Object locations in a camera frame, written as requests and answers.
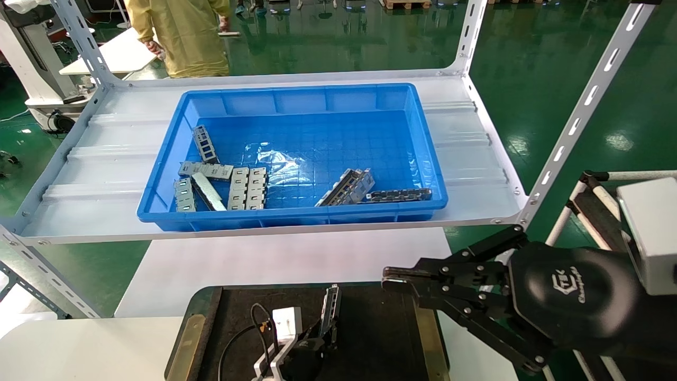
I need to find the white desk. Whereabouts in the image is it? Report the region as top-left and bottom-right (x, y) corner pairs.
(60, 26), (159, 75)

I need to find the person in yellow coat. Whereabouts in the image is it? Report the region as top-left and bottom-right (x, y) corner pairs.
(126, 0), (232, 79)

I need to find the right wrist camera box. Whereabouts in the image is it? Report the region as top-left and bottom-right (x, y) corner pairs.
(616, 177), (677, 296)

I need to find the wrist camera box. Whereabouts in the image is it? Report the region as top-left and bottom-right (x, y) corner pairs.
(616, 177), (677, 296)
(271, 307), (303, 344)

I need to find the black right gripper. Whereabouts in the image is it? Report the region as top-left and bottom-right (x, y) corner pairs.
(382, 225), (677, 374)

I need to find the dark metal connector cage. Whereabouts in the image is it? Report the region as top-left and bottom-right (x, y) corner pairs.
(365, 188), (433, 203)

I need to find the white metal shelf rack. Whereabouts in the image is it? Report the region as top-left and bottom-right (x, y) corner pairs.
(0, 0), (664, 319)

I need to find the black camera cable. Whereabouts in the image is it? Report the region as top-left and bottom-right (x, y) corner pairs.
(218, 303), (277, 381)

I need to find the black container tray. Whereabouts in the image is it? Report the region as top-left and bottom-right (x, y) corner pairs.
(165, 283), (450, 381)

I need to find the blue plastic bin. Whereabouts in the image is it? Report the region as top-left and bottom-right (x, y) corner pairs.
(136, 83), (449, 232)

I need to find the clear plastic film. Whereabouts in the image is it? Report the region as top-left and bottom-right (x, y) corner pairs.
(258, 143), (302, 186)

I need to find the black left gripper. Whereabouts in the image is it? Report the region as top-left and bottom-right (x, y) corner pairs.
(280, 320), (339, 381)

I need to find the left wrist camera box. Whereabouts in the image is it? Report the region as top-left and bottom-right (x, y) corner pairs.
(271, 307), (303, 344)

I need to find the white pipe frame cart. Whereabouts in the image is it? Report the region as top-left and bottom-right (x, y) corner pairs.
(529, 169), (677, 381)

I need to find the white machine column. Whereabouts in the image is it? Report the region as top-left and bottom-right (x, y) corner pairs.
(0, 0), (90, 133)

